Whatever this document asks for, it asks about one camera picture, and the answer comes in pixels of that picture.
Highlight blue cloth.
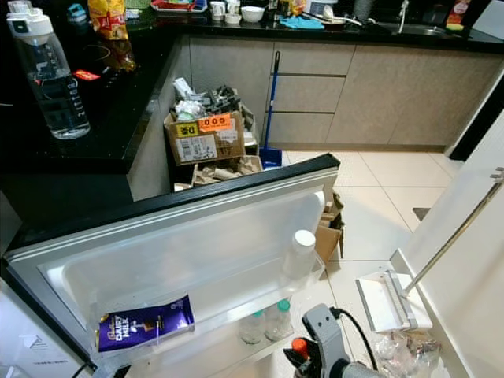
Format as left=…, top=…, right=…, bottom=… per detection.
left=278, top=16, right=325, bottom=31

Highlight metal bar handle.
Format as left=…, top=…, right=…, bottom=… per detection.
left=403, top=167, right=504, bottom=296

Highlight clear plastic bag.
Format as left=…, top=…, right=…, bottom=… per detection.
left=372, top=329, right=444, bottom=371

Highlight cardboard box orange sticker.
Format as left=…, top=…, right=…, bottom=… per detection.
left=164, top=110, right=246, bottom=166

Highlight blue long-handled dustpan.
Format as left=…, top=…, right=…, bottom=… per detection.
left=258, top=50, right=284, bottom=170

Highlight clear bottle white lid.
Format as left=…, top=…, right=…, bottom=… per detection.
left=6, top=2, right=92, bottom=141

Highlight red yellow soap bottle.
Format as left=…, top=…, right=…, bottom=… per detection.
left=445, top=0, right=469, bottom=31

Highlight small green cap bottle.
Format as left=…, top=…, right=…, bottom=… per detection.
left=264, top=298, right=295, bottom=342

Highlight grey steel fridge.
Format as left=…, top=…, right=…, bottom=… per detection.
left=0, top=154, right=341, bottom=378

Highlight purple Dairy Milk bag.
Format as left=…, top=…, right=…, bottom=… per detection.
left=97, top=295, right=196, bottom=353

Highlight orange yellow chip bag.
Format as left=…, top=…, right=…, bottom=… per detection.
left=88, top=0, right=129, bottom=42

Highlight black kitchen counter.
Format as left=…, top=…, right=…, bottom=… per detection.
left=0, top=0, right=504, bottom=176

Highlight steel fridge door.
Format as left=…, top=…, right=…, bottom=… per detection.
left=2, top=154, right=341, bottom=378

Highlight dark bottle blue lid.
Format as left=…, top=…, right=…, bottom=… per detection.
left=66, top=3, right=89, bottom=32

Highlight white appliance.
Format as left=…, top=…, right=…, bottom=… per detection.
left=390, top=110, right=504, bottom=378

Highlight red tray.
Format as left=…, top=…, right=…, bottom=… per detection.
left=150, top=0, right=198, bottom=13

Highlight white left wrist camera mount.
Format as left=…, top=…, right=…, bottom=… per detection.
left=91, top=362, right=127, bottom=378

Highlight small clear bottle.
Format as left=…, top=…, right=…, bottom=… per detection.
left=240, top=309, right=269, bottom=345

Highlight beige kitchen cabinets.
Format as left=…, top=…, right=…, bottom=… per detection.
left=126, top=33, right=504, bottom=202

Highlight open brown cardboard box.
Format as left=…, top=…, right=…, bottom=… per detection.
left=175, top=154, right=265, bottom=192

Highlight small orange-capped bottle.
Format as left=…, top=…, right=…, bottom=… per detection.
left=290, top=337, right=316, bottom=378

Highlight white plastic rack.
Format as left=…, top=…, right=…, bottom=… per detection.
left=356, top=270, right=434, bottom=333

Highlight small white bowl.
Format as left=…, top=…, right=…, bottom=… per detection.
left=240, top=6, right=265, bottom=23

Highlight steel kitchen sink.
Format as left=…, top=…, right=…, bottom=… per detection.
left=358, top=24, right=461, bottom=39

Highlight pile of packaging rubbish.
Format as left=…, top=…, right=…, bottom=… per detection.
left=172, top=76, right=257, bottom=120

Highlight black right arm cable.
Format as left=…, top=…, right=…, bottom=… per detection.
left=331, top=307, right=380, bottom=371

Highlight white-lidded plastic bottle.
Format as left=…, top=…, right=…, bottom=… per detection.
left=282, top=229, right=318, bottom=283

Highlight printed brown cardboard box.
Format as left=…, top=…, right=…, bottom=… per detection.
left=315, top=191, right=346, bottom=265

